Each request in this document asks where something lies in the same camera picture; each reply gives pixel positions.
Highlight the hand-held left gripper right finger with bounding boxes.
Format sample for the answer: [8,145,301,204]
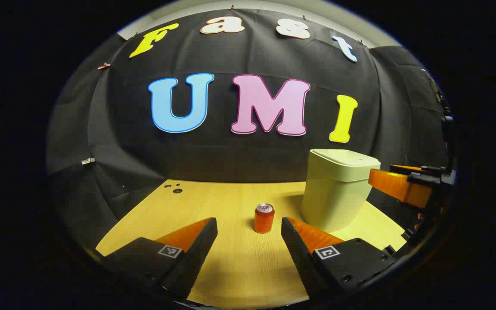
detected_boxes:
[281,217,404,304]

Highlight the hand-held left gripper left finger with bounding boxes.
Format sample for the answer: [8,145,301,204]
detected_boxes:
[97,217,218,302]

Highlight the orange pop can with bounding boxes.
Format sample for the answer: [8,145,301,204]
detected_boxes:
[254,203,275,234]

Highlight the pale green desktop garbage bin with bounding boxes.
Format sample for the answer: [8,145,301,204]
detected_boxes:
[302,149,381,233]

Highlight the wooden desktop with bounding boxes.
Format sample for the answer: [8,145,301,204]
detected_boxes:
[95,179,408,310]

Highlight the black backdrop cloth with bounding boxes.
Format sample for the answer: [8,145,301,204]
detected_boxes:
[46,9,456,259]

